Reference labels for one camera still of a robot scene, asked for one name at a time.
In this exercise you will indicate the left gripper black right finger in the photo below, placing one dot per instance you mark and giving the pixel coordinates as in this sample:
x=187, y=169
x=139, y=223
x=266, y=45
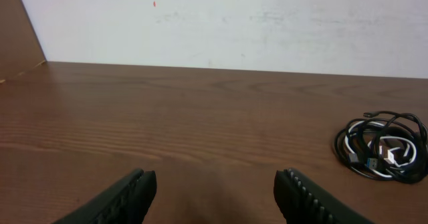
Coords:
x=301, y=200

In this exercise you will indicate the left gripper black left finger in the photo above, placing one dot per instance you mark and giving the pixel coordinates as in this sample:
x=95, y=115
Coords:
x=126, y=201

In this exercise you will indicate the brown cardboard panel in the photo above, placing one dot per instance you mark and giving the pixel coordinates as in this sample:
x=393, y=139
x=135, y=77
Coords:
x=20, y=47

